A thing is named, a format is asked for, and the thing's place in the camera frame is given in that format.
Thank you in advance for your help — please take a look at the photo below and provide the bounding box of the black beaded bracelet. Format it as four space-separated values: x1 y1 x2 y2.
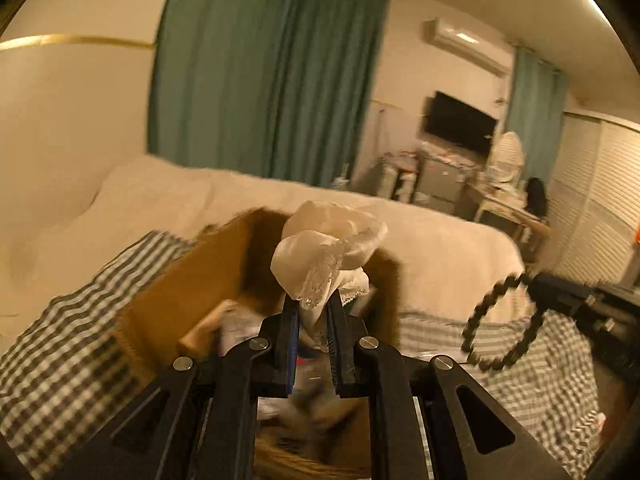
460 271 549 372

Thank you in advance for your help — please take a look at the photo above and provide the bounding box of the cream satin fabric pouch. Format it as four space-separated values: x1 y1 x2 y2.
270 200 388 334

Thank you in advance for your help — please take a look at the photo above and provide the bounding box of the white louvered wardrobe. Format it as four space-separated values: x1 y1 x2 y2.
539 112 639 283

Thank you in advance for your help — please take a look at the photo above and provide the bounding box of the brown cardboard box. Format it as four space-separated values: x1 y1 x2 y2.
115 209 370 479

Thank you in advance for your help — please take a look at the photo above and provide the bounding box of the checkered bed sheet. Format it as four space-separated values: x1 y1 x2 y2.
1 231 600 479

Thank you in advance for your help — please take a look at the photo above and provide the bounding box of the wooden dressing table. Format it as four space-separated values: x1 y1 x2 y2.
465 183 551 264

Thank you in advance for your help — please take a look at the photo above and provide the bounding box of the white vanity mirror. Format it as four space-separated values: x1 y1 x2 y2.
487 131 525 193

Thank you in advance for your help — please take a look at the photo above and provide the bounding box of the cream quilted blanket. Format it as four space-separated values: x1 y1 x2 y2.
1 155 523 346

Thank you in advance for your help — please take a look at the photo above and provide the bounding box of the teal curtain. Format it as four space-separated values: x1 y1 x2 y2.
148 0 390 188
506 47 568 184

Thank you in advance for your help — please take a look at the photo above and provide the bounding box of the black wall television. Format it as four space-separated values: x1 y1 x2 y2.
423 91 498 158

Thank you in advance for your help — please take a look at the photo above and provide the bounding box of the wall air conditioner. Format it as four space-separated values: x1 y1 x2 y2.
424 18 512 77

